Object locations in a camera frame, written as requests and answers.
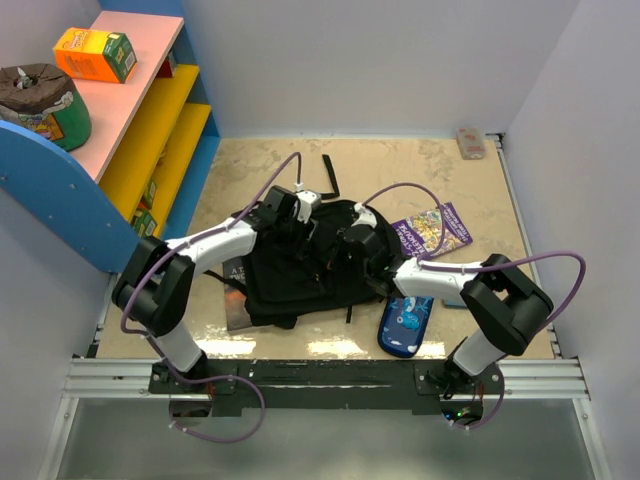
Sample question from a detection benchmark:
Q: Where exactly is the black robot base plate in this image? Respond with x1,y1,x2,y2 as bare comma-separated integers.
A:
148,360,505,422

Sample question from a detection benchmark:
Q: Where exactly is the aluminium rail frame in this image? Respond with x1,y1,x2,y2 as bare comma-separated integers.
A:
45,135,611,479

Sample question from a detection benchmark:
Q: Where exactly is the blue shelf unit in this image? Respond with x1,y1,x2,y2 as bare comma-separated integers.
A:
1,1,220,274

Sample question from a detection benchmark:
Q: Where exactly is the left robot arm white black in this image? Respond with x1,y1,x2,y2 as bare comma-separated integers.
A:
112,186,321,392

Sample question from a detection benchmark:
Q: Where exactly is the dark tale book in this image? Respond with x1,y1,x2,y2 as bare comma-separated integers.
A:
223,258,255,334

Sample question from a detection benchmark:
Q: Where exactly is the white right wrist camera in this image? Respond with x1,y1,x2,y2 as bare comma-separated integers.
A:
352,202,377,229

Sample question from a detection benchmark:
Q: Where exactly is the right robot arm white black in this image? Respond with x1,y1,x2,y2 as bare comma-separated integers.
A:
343,225,554,393

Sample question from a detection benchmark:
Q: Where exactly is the black student backpack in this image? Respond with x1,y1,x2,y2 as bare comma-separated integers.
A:
205,154,382,329

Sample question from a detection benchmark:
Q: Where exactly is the orange green crayon box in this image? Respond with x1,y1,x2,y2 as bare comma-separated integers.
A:
53,27,137,84

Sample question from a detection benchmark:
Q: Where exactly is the purple colourful book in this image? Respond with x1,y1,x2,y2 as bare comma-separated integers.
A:
392,202,473,260

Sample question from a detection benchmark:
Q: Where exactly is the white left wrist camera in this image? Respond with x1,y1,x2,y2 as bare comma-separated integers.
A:
295,190,322,223

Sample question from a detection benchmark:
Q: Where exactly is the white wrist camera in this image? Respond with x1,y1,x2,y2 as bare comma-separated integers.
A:
295,190,322,223
352,202,377,229

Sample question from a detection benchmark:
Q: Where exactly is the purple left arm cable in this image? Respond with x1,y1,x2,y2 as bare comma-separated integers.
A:
119,151,267,442

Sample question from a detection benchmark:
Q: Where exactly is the green box on shelf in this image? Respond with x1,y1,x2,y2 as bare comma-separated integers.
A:
131,208,157,238
140,179,156,209

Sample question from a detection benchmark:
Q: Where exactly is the blue shark pencil case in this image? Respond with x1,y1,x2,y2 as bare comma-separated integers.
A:
377,296,434,358

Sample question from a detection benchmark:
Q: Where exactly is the brown green toy stump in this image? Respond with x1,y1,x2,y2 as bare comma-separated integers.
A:
1,63,92,151

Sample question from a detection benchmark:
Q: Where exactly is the beige pink eraser box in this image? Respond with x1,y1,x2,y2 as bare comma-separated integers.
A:
456,127,486,160

